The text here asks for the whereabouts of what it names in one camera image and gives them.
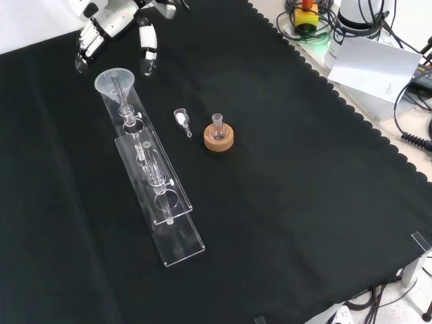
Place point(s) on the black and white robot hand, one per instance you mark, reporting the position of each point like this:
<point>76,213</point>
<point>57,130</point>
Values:
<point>111,20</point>

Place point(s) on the translucent plastic funnel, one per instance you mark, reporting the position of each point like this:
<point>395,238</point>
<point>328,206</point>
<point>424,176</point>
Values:
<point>108,84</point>

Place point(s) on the glass weighing funnel with powder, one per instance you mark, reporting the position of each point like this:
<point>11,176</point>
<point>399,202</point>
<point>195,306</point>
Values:
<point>180,118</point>

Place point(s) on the clear acrylic funnel stand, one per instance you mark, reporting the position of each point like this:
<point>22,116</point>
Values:
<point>179,246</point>

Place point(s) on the glass round-bottom flask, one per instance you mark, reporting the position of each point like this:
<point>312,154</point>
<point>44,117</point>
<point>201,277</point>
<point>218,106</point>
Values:
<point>217,133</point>

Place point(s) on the yellow stop button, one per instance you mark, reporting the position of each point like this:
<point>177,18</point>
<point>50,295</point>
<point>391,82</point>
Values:
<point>305,18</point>

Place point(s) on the black bench cloth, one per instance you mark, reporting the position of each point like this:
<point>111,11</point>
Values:
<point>287,202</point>

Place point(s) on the black power adapter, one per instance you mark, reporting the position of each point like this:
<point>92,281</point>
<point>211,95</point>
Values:
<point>422,72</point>

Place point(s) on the clear cloth clip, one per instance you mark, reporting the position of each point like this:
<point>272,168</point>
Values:
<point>260,320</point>
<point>422,240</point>

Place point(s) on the white power strip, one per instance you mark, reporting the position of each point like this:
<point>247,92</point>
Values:
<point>342,315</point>

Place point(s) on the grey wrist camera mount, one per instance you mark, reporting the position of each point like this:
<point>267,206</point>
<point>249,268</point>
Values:
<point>165,10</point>

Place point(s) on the grey metal bench bracket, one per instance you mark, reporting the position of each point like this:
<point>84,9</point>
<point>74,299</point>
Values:
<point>413,270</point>

